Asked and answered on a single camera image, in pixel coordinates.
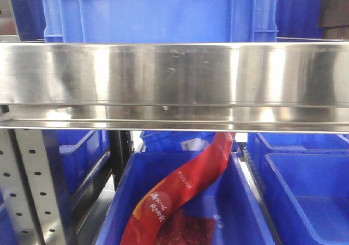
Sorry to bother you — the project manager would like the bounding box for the red snack package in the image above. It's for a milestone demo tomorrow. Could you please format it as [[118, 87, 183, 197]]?
[[120, 132, 236, 244]]

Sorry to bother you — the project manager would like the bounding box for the blue bin lower right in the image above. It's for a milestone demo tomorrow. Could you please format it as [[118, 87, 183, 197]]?
[[247, 133, 348, 244]]

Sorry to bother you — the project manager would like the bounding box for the dark blue crate upper left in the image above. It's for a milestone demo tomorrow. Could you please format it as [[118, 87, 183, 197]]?
[[11, 0, 45, 41]]

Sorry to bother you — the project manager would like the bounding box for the perforated steel shelf post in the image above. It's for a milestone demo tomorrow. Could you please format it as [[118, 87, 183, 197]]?
[[1, 129, 75, 244]]

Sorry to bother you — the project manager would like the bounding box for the blue bin behind centre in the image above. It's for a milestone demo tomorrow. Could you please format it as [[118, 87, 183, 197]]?
[[140, 130, 216, 152]]

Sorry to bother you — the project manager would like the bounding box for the dark blue crate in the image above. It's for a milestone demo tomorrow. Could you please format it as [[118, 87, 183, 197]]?
[[11, 0, 45, 41], [275, 0, 323, 38]]

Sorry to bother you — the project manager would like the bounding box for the dark blue crate upper right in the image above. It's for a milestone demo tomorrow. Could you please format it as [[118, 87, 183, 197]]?
[[275, 0, 323, 38]]

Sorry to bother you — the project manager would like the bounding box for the blue bin lower left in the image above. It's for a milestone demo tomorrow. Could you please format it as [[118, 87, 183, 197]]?
[[56, 130, 110, 195]]

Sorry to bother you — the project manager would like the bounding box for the large blue crate on shelf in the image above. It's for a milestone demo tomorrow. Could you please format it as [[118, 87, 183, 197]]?
[[43, 0, 277, 43]]

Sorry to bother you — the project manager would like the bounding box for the blue bin lower centre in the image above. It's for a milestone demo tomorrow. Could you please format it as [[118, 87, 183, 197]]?
[[96, 151, 275, 244]]

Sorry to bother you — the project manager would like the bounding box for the blue bin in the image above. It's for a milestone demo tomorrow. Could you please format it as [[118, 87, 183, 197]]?
[[247, 133, 348, 244], [96, 151, 275, 244], [140, 130, 216, 152], [56, 130, 110, 195]]

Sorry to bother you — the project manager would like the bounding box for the stainless steel shelf rail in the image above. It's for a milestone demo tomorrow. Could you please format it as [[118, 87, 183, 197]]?
[[1, 41, 348, 133]]

